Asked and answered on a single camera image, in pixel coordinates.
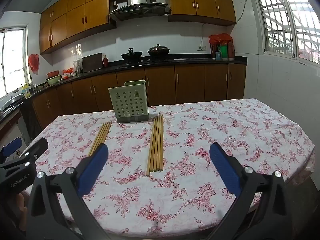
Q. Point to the bamboo chopstick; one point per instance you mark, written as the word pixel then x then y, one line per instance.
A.
pixel 161 145
pixel 102 136
pixel 157 145
pixel 151 146
pixel 99 138
pixel 154 145
pixel 105 134

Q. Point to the black gas stove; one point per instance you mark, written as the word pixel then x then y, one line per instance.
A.
pixel 160 60

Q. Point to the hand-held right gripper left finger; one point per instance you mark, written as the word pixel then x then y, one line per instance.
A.
pixel 93 170

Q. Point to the wooden wall cabinet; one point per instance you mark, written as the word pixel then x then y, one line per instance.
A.
pixel 200 0
pixel 75 17

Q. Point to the wall socket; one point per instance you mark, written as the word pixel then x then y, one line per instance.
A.
pixel 201 48

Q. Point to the wooden base cabinets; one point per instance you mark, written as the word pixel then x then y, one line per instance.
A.
pixel 160 85

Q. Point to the small blue box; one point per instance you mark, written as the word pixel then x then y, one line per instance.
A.
pixel 218 55

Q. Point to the red and white bag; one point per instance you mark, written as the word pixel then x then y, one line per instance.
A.
pixel 68 73

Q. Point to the red basin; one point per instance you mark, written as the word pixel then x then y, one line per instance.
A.
pixel 53 74

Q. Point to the clear plastic container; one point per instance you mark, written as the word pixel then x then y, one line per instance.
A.
pixel 77 66

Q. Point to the green box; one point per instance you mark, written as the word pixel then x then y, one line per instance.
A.
pixel 224 52

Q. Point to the black wok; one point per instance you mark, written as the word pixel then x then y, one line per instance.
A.
pixel 131 55

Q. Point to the red floral tablecloth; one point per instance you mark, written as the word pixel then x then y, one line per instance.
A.
pixel 200 135

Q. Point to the grey pan lid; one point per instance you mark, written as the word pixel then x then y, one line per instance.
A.
pixel 12 101

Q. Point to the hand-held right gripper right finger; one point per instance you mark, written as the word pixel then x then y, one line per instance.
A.
pixel 225 170

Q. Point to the barred window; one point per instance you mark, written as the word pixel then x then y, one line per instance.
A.
pixel 280 17

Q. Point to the red bottle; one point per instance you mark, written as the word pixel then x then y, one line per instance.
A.
pixel 106 62

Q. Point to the sliding window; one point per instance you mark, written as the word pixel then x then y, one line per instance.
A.
pixel 12 60

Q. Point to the red plastic bag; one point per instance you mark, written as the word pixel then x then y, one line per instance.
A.
pixel 33 63

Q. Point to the yellow bottle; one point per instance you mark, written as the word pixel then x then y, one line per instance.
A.
pixel 26 90

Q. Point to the green perforated utensil holder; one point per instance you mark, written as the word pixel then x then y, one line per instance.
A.
pixel 128 102

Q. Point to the black kitchen countertop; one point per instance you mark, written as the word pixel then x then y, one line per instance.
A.
pixel 195 60

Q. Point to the red wrapped jars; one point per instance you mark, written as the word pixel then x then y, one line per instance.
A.
pixel 221 39

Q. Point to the green basin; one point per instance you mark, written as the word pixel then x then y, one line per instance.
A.
pixel 53 80

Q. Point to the lidded dark wok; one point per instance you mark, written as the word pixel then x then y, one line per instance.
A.
pixel 158 50

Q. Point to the dark cutting board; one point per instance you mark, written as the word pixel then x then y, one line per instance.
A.
pixel 92 62

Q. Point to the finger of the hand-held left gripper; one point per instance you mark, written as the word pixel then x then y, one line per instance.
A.
pixel 37 146
pixel 12 147

